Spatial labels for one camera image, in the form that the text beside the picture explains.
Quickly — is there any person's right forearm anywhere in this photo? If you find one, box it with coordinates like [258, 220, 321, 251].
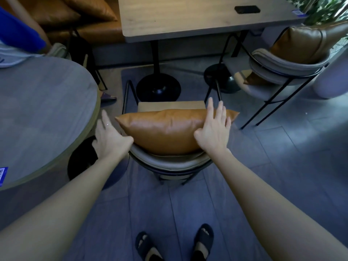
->
[211, 148, 348, 261]

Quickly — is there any rectangular wooden table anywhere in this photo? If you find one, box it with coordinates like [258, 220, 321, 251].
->
[117, 0, 309, 103]

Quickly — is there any person's left hand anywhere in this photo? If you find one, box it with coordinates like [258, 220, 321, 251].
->
[92, 109, 134, 162]

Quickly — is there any grey chair black frame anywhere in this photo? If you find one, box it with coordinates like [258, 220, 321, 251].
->
[223, 27, 334, 130]
[121, 80, 222, 186]
[45, 29, 108, 91]

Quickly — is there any dark blue slide sandal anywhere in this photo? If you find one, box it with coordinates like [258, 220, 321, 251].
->
[135, 231, 163, 261]
[191, 223, 215, 261]

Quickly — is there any round white plant pot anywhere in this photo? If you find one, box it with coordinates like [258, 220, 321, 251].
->
[314, 49, 348, 100]

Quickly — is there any brown strapped leather cushion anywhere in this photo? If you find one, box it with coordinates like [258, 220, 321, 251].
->
[243, 21, 348, 86]

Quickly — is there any leafy green potted plant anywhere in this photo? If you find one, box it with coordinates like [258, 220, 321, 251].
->
[302, 0, 348, 52]

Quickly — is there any black smartphone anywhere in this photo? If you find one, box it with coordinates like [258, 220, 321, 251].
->
[234, 5, 261, 15]

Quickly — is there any round grey table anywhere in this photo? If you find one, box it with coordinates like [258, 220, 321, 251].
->
[0, 56, 102, 192]

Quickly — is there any brown leather bench sofa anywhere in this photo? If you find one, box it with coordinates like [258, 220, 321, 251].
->
[0, 0, 125, 44]

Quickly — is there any person's left forearm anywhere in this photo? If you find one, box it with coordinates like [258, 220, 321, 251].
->
[0, 150, 128, 261]

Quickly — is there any person's right hand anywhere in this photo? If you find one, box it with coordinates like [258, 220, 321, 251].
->
[193, 97, 232, 158]

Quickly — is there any black round table base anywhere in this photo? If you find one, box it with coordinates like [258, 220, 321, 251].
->
[67, 136, 130, 191]

